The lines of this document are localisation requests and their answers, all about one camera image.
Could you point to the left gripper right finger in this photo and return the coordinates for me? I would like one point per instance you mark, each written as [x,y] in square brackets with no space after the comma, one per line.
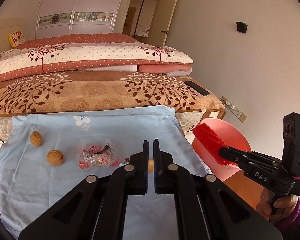
[162,178]

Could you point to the wall socket strip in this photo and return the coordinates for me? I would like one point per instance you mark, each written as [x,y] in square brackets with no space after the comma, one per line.
[233,109]

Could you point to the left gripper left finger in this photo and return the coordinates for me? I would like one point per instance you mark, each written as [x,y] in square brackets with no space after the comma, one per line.
[138,182]

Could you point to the bedroom door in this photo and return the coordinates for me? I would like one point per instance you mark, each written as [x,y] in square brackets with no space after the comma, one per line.
[161,22]

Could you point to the red foam fruit net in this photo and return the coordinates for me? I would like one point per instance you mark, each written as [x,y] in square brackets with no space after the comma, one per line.
[212,142]

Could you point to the folded red white quilt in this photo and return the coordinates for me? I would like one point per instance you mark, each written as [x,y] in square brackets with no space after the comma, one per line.
[85,51]

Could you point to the white sliding door wardrobe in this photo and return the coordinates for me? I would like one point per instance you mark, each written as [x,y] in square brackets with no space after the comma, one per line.
[62,17]

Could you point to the orange peel piece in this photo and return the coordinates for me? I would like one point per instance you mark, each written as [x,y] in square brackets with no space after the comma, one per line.
[150,165]

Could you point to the light blue floral cloth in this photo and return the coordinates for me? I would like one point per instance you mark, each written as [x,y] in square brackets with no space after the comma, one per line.
[29,185]

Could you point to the black wall mount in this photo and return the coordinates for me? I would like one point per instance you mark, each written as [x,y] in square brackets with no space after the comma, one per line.
[242,27]

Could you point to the black smartphone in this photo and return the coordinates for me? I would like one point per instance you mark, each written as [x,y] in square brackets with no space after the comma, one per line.
[197,88]

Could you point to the yellow patterned pillow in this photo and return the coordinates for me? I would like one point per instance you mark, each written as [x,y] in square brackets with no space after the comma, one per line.
[16,38]

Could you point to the pink plastic bucket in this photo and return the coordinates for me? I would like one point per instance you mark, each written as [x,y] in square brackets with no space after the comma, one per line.
[231,136]

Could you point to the person's right hand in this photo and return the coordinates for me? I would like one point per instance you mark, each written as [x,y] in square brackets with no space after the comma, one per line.
[287,204]

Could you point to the right purple sleeve forearm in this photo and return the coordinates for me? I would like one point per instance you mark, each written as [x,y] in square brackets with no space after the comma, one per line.
[291,224]

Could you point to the walnut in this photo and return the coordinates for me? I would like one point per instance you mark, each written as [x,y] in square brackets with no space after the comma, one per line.
[36,138]
[55,157]

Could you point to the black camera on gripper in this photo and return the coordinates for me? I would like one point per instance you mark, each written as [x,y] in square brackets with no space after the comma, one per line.
[291,147]

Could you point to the brown leaf pattern blanket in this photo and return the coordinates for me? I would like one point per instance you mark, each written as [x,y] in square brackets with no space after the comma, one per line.
[81,91]

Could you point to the clear red printed wrapper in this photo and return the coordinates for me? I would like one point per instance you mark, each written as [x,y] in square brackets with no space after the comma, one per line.
[96,156]

